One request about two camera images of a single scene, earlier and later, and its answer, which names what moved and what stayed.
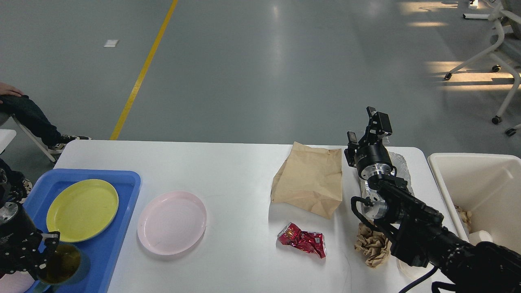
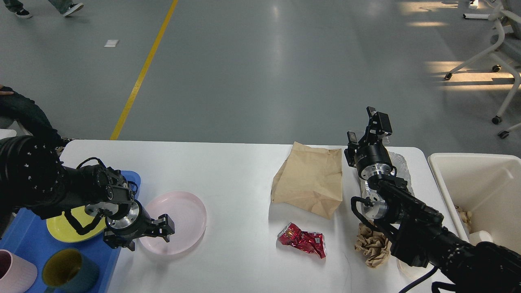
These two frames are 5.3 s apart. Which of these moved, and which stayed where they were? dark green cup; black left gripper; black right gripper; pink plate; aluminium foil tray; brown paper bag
Moved: black left gripper; dark green cup
Stayed: black right gripper; brown paper bag; pink plate; aluminium foil tray
